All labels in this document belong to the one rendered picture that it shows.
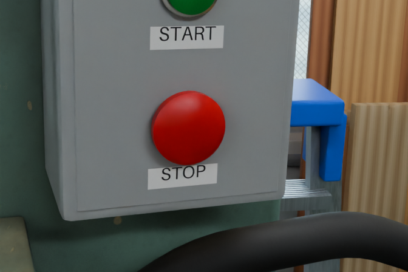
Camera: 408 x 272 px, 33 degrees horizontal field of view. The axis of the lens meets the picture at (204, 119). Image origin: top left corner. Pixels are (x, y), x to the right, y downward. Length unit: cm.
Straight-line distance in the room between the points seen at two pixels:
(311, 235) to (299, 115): 77
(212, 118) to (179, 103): 1
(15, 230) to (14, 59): 8
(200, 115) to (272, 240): 9
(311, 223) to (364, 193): 130
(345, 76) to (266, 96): 140
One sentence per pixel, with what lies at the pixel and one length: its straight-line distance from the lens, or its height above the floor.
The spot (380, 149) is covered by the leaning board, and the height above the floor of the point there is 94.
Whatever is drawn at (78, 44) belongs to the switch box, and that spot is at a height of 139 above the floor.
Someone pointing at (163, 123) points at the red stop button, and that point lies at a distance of 27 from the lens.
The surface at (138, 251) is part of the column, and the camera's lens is 37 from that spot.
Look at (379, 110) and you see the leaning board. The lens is 160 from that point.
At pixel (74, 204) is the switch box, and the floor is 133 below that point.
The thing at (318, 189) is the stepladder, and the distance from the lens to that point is 122.
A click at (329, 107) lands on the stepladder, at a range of 113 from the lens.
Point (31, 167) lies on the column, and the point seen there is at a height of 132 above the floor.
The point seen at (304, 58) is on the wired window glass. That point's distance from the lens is 190.
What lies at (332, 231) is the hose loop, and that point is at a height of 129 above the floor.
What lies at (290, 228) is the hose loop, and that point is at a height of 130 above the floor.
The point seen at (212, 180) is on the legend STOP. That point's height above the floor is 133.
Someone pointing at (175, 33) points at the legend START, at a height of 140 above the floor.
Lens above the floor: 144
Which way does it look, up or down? 17 degrees down
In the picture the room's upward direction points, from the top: 2 degrees clockwise
